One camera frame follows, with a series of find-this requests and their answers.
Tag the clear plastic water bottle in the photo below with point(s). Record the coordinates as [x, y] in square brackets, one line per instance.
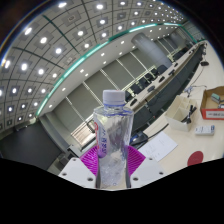
[112, 143]

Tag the group of ceiling lights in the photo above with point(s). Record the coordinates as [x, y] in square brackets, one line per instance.
[43, 40]

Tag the row of black office chairs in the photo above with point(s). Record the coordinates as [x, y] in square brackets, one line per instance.
[146, 80]

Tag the small black desktop microphone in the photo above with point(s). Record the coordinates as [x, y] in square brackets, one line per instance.
[204, 63]

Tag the long wooden conference desk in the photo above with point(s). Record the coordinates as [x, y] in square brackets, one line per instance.
[166, 85]

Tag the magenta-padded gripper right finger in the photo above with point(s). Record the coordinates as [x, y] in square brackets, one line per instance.
[146, 170]

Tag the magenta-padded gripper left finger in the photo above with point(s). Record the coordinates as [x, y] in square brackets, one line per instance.
[76, 170]

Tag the grey whiteboard eraser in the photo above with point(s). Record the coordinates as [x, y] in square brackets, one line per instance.
[215, 97]

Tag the red-edged open cardboard box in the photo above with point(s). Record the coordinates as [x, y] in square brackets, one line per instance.
[211, 111]

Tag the flat round red coaster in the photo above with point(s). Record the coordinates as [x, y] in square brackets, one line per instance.
[195, 158]

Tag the cream desk organizer box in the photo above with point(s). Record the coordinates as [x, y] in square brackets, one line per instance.
[176, 115]

